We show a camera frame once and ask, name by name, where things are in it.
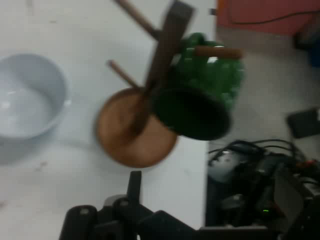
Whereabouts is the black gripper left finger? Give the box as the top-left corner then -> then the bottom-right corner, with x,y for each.
59,171 -> 136,240

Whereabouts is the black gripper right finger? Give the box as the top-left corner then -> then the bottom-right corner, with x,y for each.
135,170 -> 202,240

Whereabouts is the green enamel mug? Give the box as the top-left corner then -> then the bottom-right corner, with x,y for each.
149,32 -> 246,141

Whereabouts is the brown wooden mug tree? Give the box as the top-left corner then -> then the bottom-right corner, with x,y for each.
94,0 -> 245,169

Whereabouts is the black equipment pile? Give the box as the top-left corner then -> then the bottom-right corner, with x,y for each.
206,154 -> 320,240

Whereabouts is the white bowl with blue outside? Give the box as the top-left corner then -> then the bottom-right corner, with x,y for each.
0,53 -> 73,141

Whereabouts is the black flat box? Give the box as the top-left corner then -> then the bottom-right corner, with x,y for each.
286,106 -> 320,140

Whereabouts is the orange floor mat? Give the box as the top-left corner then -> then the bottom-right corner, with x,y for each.
216,0 -> 320,36

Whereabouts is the bundle of black cables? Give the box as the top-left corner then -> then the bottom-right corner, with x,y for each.
208,138 -> 308,163

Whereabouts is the black cable on orange mat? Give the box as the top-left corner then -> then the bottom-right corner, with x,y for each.
228,9 -> 320,26

